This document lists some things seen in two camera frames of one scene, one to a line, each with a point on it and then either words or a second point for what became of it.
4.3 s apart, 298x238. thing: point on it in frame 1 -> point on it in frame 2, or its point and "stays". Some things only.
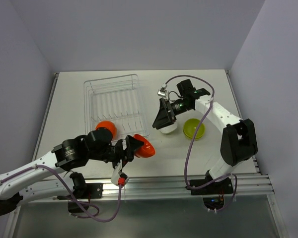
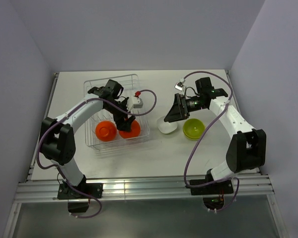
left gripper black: [131, 144] -> [125, 125]
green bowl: [189, 127] stays
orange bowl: [109, 125] stays
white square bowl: [169, 129] stays
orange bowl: [146, 150] -> [135, 129]
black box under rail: [73, 207] stays
